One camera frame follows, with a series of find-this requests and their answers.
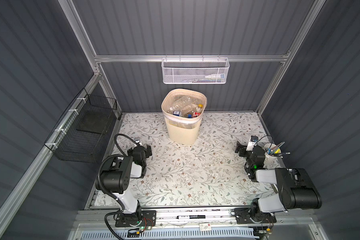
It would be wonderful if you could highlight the clear bottle blue label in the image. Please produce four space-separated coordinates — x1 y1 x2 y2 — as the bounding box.
169 106 187 118

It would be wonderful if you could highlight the clear cola bottle yellow cap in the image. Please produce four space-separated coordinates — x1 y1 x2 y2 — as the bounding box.
187 104 203 118

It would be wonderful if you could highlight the clear bottle blue cap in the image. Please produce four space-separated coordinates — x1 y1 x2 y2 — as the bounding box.
170 96 193 111

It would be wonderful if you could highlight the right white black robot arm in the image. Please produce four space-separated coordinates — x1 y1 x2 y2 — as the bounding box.
234 136 322 224

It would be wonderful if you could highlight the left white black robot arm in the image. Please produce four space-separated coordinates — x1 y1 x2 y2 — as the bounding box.
95 145 153 226

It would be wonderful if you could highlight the beige slatted plastic bin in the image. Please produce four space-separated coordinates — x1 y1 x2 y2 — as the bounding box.
161 89 207 145

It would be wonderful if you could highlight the white cup with tools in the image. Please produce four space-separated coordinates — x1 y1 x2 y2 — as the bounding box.
263 142 291 161

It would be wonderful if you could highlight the white tube in basket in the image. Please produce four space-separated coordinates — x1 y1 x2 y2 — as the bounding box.
205 74 226 81

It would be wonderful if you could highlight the black marker pen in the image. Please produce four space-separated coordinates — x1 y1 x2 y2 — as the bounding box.
176 215 206 220

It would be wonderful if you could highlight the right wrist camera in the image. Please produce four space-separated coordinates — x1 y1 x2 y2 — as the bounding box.
246 136 259 152

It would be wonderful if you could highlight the black wire mesh basket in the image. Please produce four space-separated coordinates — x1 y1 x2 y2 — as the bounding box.
45 90 118 163

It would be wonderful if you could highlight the white wire mesh basket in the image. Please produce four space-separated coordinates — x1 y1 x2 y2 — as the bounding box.
161 58 230 85

